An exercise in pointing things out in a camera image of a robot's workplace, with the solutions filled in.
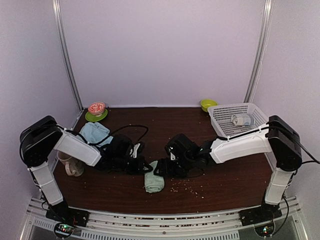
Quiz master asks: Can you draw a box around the rolled towel in basket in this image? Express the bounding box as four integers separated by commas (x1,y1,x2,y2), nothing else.
230,113,256,126

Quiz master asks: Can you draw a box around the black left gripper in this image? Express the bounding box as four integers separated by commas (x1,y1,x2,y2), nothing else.
113,154,152,176

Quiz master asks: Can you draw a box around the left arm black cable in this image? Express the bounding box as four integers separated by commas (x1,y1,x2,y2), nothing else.
19,124,150,161

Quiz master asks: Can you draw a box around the green saucer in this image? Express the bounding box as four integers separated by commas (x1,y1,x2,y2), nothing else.
85,109,108,123

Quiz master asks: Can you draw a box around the beige printed mug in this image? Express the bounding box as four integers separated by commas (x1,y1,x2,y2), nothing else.
57,151,85,177

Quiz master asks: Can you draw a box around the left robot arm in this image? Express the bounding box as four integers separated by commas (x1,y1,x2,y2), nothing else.
19,115,153,222

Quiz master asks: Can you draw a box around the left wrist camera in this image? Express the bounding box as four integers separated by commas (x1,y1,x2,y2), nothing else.
129,142,145,159

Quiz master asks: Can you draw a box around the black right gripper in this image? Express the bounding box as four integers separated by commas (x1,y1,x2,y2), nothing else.
153,155,194,180

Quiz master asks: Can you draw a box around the mint green panda towel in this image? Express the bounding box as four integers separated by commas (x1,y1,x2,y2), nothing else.
144,160,165,194

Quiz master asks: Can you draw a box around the front aluminium rail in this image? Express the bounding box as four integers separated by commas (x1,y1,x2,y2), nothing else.
24,196,307,240

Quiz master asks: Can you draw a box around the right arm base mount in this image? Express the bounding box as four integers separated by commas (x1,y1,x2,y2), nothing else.
239,200,282,238

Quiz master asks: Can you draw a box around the left aluminium corner post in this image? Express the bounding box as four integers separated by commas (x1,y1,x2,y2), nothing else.
52,0,84,111

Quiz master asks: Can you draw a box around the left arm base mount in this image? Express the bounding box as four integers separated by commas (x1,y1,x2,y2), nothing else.
43,193,90,240

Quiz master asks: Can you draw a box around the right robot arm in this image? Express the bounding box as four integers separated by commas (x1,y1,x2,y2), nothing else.
153,115,303,221

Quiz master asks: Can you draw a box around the aluminium corner post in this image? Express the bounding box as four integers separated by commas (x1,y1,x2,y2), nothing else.
52,0,84,111
244,0,274,103

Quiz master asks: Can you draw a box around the right aluminium corner post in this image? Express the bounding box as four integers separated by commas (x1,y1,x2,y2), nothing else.
244,0,274,103

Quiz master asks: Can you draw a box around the lime green bowl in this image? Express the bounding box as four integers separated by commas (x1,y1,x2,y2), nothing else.
200,98,218,113

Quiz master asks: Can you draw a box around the red patterned small bowl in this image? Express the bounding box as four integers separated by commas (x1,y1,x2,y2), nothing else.
88,102,106,116

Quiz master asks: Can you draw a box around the light blue towel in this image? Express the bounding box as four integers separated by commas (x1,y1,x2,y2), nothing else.
79,122,114,147

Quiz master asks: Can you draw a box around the white perforated plastic basket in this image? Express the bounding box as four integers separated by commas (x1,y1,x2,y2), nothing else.
207,103,269,137

